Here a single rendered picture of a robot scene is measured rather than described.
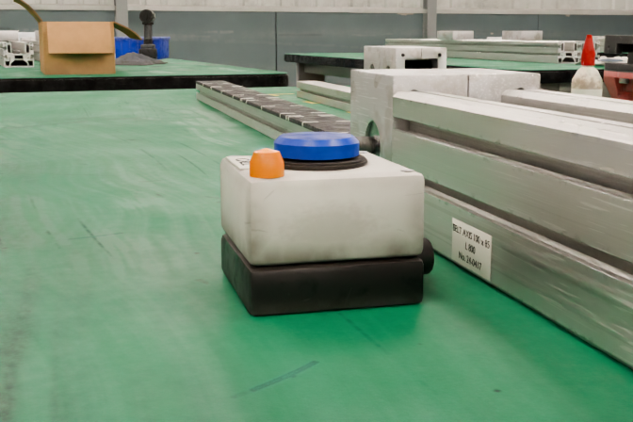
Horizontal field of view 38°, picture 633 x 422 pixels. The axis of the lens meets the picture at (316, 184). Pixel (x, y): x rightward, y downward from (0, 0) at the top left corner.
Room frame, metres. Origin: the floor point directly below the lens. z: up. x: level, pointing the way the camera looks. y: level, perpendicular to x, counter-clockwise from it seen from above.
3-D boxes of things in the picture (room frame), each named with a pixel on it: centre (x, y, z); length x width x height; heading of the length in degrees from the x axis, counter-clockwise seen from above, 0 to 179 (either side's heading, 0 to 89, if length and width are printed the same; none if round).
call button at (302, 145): (0.43, 0.00, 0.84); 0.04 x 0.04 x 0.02
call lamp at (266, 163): (0.39, 0.02, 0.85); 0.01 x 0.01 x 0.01
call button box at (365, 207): (0.43, -0.01, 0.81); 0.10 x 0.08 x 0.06; 105
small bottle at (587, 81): (1.16, -0.34, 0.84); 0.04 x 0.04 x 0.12
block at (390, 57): (1.61, -0.15, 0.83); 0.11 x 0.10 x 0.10; 102
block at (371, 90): (0.62, -0.07, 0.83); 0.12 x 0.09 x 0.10; 105
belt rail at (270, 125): (1.23, 0.08, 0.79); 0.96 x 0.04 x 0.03; 15
